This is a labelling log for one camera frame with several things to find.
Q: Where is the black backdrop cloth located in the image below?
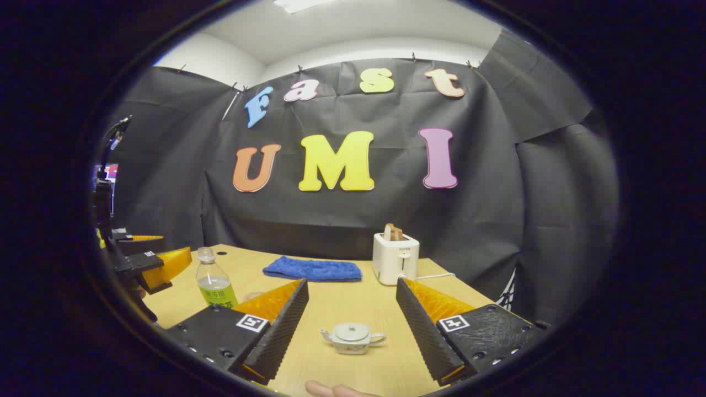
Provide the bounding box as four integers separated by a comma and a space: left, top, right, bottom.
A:
108, 28, 621, 331

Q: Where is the white floral teacup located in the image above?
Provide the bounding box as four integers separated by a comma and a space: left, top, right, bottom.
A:
320, 323, 387, 355

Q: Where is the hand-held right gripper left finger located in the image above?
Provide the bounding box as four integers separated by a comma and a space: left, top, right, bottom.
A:
164, 277, 309, 387

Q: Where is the ceiling light panel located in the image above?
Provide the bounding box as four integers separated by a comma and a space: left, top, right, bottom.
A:
273, 0, 334, 14

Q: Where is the white toaster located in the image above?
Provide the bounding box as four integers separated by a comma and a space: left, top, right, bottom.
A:
372, 232, 420, 286

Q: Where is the green label water bottle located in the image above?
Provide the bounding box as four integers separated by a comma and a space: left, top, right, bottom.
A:
196, 247, 239, 309

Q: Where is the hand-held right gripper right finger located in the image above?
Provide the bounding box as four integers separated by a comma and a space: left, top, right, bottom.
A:
395, 277, 547, 387

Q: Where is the blue towel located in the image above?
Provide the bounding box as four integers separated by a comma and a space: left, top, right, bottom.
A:
263, 255, 363, 283

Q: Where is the white teacup lid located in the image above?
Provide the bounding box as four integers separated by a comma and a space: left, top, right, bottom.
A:
333, 323, 371, 342

